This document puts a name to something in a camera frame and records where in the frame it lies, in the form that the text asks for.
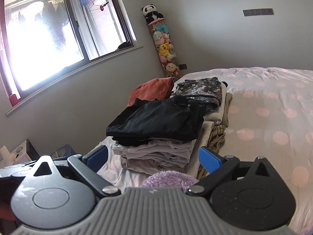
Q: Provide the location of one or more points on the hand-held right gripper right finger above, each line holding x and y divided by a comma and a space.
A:
209, 160

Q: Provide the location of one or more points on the bed with polka-dot cover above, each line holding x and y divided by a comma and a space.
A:
269, 127

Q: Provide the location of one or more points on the brown striped garment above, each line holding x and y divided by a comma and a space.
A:
216, 138

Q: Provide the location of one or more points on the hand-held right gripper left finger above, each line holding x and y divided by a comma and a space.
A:
96, 158

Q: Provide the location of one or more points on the rust orange towel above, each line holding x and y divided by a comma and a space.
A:
151, 89

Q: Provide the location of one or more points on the panda plush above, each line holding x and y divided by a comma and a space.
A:
151, 13

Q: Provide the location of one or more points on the red windowsill object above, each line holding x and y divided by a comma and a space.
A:
13, 99

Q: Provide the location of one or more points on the dark wall outlet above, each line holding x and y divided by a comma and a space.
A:
183, 66

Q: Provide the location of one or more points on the grey wall switch panel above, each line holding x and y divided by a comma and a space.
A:
258, 12

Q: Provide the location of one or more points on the dark framed window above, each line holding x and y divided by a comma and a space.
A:
44, 36

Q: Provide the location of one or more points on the cluttered white side table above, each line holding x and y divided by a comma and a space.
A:
22, 154

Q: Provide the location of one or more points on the black garment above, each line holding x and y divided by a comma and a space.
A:
156, 120

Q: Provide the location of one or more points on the stack of beige folded clothes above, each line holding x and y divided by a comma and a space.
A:
156, 154

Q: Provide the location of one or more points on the hanging plush toy organiser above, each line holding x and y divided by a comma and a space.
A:
165, 49

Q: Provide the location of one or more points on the purple fuzzy clothing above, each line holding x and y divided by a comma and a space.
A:
168, 179

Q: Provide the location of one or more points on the blue round object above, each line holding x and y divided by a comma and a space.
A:
62, 150

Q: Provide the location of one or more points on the dark floral garment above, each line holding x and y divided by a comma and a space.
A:
198, 89

